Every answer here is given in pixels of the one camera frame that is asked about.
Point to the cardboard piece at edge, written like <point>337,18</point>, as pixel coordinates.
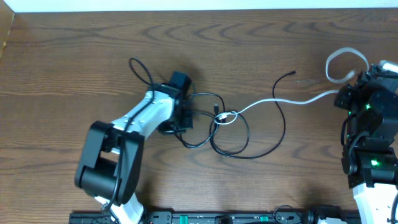
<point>6,20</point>

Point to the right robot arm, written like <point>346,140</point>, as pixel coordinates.
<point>368,158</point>

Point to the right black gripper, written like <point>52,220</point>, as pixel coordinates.
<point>342,98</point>

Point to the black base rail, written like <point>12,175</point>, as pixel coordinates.
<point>282,214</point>

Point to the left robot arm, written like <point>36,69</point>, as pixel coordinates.
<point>110,162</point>

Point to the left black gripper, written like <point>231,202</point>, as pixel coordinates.
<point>189,124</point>

